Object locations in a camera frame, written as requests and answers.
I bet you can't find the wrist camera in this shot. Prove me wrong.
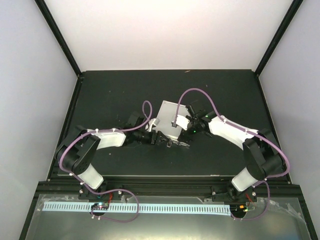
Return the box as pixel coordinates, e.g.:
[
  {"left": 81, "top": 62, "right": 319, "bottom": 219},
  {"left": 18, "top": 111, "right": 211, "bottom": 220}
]
[
  {"left": 171, "top": 114, "right": 190, "bottom": 131},
  {"left": 145, "top": 118, "right": 160, "bottom": 132}
]

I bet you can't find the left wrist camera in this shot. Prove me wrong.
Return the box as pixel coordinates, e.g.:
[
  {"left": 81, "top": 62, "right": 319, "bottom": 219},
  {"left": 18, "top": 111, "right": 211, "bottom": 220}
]
[{"left": 145, "top": 118, "right": 160, "bottom": 132}]

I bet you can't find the aluminium poker case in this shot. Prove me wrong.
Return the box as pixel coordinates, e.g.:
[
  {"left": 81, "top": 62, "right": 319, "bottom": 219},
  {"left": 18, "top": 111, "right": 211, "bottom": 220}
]
[{"left": 155, "top": 100, "right": 190, "bottom": 148}]

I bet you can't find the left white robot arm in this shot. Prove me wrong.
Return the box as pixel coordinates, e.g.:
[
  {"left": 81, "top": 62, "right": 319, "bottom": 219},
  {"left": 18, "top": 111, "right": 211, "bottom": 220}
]
[{"left": 54, "top": 112, "right": 170, "bottom": 200}]

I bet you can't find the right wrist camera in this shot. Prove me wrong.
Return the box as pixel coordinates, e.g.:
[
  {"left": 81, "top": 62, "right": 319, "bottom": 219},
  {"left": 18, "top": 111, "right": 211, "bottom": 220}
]
[{"left": 171, "top": 114, "right": 190, "bottom": 131}]

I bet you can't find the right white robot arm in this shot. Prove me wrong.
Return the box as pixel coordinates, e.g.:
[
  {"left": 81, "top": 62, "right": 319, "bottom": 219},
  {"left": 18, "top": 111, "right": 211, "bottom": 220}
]
[{"left": 172, "top": 100, "right": 285, "bottom": 202}]

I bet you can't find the white slotted cable duct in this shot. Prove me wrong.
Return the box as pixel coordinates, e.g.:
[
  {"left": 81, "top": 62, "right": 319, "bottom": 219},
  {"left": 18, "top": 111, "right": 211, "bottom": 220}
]
[{"left": 42, "top": 201, "right": 231, "bottom": 216}]

